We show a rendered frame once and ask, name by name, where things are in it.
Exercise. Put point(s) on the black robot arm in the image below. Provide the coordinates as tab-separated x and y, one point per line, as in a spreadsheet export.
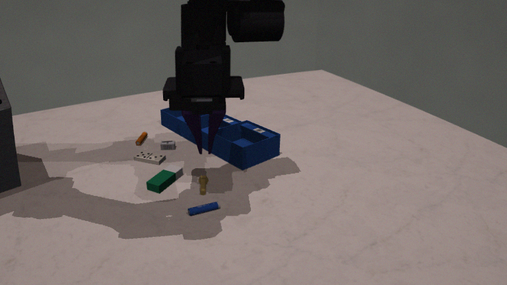
204	22

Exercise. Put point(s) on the dark blue rack of bins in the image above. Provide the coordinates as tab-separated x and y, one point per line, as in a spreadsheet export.
241	143

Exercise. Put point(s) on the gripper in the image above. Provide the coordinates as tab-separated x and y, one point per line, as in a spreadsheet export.
177	103

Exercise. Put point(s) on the brass hex bolt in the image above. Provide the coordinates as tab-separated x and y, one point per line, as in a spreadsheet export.
203	180

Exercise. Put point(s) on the dark blue cylinder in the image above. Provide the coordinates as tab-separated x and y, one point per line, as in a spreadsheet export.
203	208

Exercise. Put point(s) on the orange cylinder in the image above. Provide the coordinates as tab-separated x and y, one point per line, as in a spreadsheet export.
141	138

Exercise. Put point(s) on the white domino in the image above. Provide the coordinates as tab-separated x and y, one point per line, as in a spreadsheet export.
149	157

